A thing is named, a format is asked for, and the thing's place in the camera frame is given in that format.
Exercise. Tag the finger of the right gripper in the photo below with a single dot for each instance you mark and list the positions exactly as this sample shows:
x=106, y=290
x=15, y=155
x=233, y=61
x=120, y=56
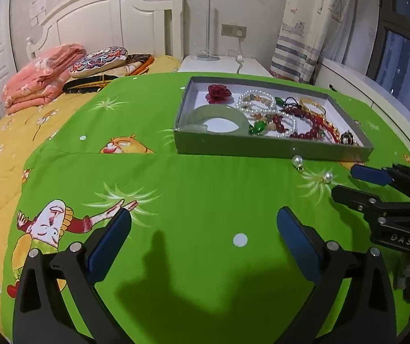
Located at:
x=360, y=201
x=371, y=175

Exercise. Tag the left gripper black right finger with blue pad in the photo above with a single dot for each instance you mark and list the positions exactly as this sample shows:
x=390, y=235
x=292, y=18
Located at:
x=352, y=299

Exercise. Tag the pearl earring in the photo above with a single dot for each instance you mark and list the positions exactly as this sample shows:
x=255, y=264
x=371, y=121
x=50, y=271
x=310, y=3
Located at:
x=297, y=162
x=327, y=177

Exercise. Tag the red cord gold charm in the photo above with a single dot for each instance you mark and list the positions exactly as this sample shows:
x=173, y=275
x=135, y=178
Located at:
x=327, y=126

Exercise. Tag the grey shallow jewelry box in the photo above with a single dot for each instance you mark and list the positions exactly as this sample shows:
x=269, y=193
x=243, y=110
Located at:
x=269, y=144

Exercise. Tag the black gold flower brooch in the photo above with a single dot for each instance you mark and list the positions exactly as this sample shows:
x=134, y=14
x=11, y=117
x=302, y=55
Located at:
x=347, y=138

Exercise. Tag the gold bangle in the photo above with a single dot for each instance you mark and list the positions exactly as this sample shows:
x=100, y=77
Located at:
x=309, y=105

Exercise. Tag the white window cabinet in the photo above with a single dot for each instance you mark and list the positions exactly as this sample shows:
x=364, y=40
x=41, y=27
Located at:
x=338, y=77

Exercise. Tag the dark framed window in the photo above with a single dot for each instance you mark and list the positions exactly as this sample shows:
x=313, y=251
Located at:
x=405, y=50

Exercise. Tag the green cartoon cloth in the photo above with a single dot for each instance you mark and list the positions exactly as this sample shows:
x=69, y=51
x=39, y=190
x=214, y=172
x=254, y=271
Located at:
x=204, y=262

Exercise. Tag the yellow daisy quilt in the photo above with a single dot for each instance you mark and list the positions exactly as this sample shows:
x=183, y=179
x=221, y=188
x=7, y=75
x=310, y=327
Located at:
x=4, y=171

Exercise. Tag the striped printed curtain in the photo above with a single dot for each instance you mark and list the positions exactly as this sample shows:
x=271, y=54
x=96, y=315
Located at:
x=307, y=28

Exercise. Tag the red rose brooch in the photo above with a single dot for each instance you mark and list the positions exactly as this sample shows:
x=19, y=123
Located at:
x=218, y=94

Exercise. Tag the white nightstand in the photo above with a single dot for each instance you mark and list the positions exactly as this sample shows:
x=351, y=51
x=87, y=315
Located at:
x=225, y=64

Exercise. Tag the green jade bangle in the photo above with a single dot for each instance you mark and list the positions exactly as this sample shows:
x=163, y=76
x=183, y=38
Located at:
x=215, y=119

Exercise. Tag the slim desk lamp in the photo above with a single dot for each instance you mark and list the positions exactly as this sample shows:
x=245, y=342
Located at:
x=205, y=54

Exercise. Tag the folded pink blanket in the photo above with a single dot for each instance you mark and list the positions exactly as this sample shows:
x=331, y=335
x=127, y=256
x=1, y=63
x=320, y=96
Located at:
x=42, y=79

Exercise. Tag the embroidered patterned pillow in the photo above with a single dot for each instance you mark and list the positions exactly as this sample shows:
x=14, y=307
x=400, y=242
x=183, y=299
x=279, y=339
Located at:
x=99, y=61

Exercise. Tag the black yellow folded cloth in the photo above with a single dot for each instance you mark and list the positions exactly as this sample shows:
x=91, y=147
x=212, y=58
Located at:
x=136, y=65

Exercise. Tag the white wooden headboard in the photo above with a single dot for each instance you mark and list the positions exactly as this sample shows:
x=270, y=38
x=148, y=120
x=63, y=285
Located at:
x=140, y=26

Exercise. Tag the wall power socket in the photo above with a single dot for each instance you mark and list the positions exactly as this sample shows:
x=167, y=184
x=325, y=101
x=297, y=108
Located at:
x=233, y=31

